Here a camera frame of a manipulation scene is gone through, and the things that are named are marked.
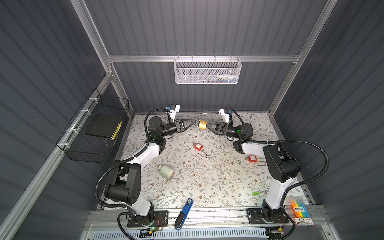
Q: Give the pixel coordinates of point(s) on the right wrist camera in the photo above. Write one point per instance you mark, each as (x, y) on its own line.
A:
(226, 115)

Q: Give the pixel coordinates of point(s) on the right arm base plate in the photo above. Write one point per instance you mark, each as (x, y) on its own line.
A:
(266, 216)

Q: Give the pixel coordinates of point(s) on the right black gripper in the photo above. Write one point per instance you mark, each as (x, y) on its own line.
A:
(220, 130)

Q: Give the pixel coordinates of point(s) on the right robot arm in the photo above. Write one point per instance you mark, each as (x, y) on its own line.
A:
(280, 160)

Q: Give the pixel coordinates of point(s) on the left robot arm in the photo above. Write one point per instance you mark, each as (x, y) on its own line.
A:
(120, 185)

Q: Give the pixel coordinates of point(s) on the green marker pen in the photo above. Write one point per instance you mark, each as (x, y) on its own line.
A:
(260, 192)

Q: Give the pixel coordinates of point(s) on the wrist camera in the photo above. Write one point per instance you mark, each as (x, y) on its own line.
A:
(226, 115)
(171, 112)

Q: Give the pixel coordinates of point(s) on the brass padlock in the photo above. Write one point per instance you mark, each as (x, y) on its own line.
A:
(202, 124)

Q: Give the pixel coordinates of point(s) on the coloured marker pack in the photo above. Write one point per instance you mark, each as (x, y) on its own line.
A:
(302, 217)

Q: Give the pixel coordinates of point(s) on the black pad in basket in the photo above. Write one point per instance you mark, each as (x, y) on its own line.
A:
(103, 126)

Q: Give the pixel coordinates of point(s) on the red padlock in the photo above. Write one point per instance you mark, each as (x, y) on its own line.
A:
(200, 149)
(254, 160)

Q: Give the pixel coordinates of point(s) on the blue black utility knife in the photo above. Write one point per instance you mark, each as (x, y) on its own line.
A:
(183, 214)

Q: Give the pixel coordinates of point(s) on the white wire mesh basket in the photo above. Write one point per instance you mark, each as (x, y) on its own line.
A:
(207, 71)

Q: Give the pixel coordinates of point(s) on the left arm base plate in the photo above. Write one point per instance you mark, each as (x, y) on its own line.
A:
(153, 219)

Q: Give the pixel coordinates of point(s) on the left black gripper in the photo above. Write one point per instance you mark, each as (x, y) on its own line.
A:
(180, 125)

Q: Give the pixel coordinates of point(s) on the black wire basket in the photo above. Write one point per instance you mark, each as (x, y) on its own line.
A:
(78, 146)

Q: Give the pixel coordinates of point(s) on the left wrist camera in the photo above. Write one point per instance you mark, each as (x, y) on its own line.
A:
(171, 112)

